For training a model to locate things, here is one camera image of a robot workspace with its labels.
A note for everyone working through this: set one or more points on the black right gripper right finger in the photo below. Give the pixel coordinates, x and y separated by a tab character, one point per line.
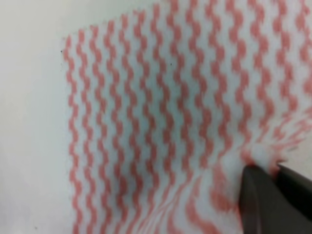
296	188

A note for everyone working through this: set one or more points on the pink white striped towel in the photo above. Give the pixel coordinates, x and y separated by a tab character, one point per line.
168	104

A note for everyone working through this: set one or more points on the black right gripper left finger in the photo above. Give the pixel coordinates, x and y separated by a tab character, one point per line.
264	209

